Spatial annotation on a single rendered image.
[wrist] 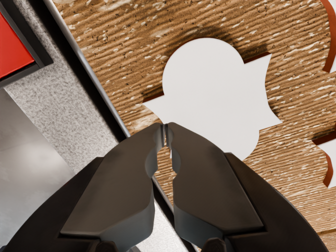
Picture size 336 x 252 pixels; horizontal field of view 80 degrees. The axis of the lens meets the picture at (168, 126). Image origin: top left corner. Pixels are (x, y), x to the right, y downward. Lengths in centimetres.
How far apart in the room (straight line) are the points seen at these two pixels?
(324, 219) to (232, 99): 25
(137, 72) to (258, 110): 12
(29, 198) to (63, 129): 181
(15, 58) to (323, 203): 40
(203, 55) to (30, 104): 20
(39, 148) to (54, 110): 139
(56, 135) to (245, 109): 22
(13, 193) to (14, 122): 70
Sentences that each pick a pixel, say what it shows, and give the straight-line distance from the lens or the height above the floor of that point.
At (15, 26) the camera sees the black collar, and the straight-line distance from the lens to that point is 24.
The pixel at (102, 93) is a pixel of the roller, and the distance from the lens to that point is 24.
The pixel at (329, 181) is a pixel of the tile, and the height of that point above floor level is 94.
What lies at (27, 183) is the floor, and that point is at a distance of 195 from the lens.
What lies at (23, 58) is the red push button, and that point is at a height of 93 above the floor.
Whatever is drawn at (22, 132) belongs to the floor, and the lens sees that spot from 165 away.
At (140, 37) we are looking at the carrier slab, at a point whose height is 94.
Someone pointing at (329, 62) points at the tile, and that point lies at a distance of 24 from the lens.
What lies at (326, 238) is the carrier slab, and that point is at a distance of 44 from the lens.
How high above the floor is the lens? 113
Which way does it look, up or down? 61 degrees down
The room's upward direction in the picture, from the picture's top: 178 degrees counter-clockwise
